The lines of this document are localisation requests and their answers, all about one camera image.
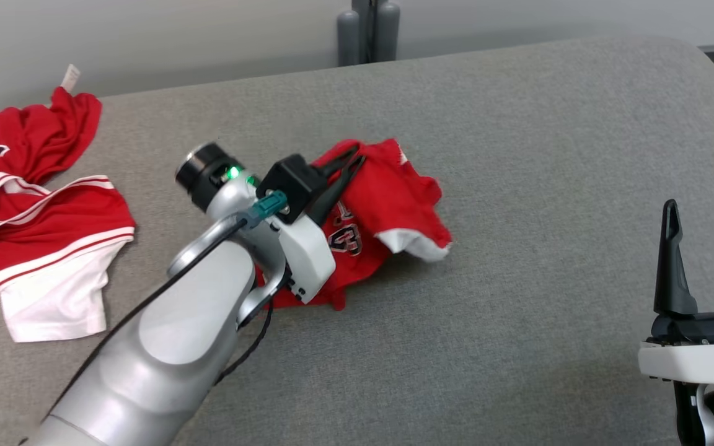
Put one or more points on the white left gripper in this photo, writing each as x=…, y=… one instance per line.
x=307, y=260

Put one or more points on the red and white jersey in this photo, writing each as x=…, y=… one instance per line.
x=53, y=217

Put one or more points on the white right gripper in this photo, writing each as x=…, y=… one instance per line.
x=698, y=362

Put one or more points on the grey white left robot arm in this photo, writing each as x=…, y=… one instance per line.
x=165, y=347

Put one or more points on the red shorts with number print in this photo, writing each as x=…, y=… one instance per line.
x=394, y=198

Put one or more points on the grey fabric sofa cushion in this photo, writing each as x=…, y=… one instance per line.
x=518, y=124

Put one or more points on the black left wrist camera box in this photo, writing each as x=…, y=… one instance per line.
x=292, y=186

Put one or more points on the grey metal post with cylinders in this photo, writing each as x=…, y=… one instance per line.
x=387, y=31

